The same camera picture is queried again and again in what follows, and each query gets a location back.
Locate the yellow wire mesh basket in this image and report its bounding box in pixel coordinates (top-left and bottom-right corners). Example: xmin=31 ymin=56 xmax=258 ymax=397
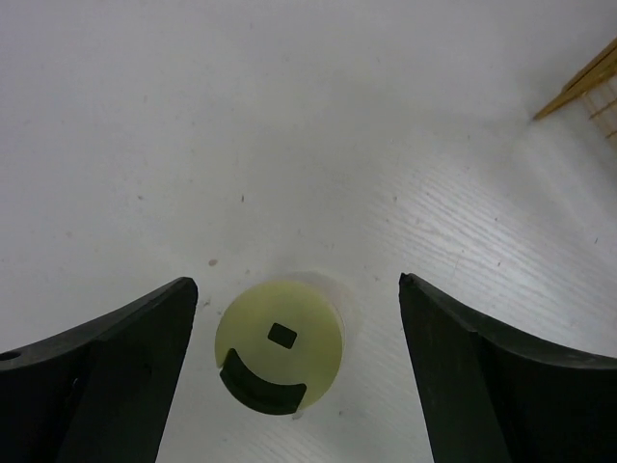
xmin=533 ymin=39 xmax=616 ymax=148

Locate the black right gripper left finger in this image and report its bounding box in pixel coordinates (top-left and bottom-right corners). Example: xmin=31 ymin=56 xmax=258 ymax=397
xmin=1 ymin=277 xmax=198 ymax=462

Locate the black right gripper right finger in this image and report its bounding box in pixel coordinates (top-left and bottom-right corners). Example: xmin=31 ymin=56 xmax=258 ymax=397
xmin=399 ymin=274 xmax=616 ymax=462

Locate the green-cap spice shaker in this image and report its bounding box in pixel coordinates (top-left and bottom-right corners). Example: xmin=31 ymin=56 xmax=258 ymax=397
xmin=214 ymin=271 xmax=361 ymax=416

